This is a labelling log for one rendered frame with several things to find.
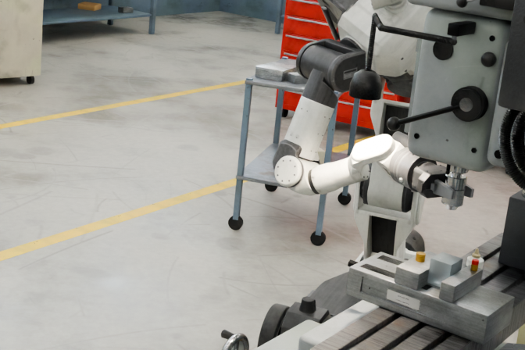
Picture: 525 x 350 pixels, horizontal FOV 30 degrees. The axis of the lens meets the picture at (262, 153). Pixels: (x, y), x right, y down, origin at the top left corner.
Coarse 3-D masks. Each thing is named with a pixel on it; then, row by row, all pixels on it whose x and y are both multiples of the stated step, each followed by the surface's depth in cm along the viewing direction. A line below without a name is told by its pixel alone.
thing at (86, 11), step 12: (156, 0) 1113; (48, 12) 1049; (60, 12) 1057; (72, 12) 1066; (84, 12) 1074; (96, 12) 1083; (108, 12) 1092; (120, 12) 1101; (132, 12) 1107; (144, 12) 1119; (108, 24) 1156; (276, 24) 1216
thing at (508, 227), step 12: (516, 192) 259; (516, 204) 254; (516, 216) 254; (504, 228) 257; (516, 228) 255; (504, 240) 257; (516, 240) 255; (504, 252) 258; (516, 252) 256; (504, 264) 258; (516, 264) 256
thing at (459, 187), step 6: (450, 186) 212; (456, 186) 212; (462, 186) 212; (456, 192) 212; (462, 192) 213; (444, 198) 214; (456, 198) 213; (462, 198) 214; (444, 204) 214; (450, 204) 213; (456, 204) 213
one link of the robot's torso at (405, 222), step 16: (416, 192) 282; (368, 208) 293; (416, 208) 285; (368, 224) 291; (384, 224) 293; (400, 224) 287; (416, 224) 288; (368, 240) 295; (384, 240) 298; (400, 240) 289; (368, 256) 300; (400, 256) 299
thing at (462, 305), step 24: (360, 264) 230; (384, 264) 231; (360, 288) 227; (384, 288) 224; (408, 288) 219; (432, 288) 220; (456, 288) 213; (480, 288) 223; (408, 312) 220; (432, 312) 217; (456, 312) 213; (480, 312) 210; (504, 312) 217; (480, 336) 210
